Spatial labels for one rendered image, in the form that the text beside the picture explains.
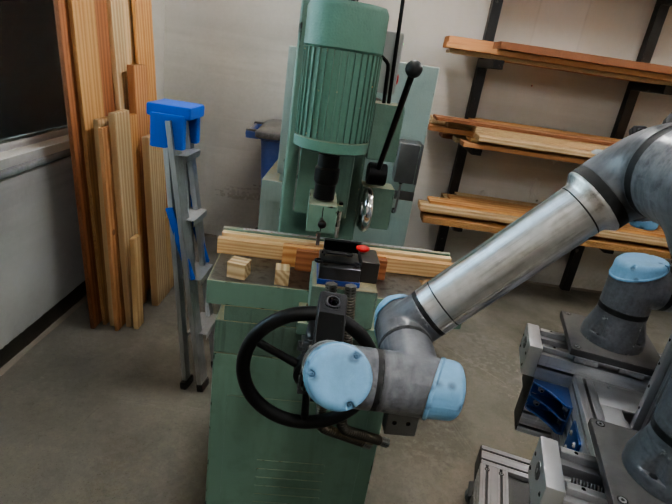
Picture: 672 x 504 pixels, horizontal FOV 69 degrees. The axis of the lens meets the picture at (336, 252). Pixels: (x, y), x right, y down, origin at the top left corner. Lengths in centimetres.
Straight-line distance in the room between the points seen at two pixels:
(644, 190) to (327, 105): 66
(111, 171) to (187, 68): 142
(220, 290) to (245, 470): 53
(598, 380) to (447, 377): 89
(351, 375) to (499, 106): 317
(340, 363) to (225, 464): 92
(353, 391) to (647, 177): 40
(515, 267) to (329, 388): 29
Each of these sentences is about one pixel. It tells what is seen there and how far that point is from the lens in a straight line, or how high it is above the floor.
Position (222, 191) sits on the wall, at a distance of 373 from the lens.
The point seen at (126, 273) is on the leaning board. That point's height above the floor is 30.
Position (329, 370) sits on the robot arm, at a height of 108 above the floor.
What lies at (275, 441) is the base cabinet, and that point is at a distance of 138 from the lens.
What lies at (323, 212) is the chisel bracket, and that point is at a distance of 118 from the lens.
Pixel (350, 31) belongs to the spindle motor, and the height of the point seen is 145.
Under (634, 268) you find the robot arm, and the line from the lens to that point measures 138.
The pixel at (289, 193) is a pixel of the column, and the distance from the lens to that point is 140.
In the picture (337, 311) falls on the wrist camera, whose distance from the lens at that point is 77.
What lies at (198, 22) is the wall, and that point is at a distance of 364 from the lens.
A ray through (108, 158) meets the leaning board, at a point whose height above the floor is 85.
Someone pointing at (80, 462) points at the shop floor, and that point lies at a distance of 203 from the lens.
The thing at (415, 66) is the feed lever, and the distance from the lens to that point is 105.
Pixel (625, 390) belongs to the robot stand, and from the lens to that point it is 148.
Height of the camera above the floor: 140
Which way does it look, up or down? 22 degrees down
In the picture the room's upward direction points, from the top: 9 degrees clockwise
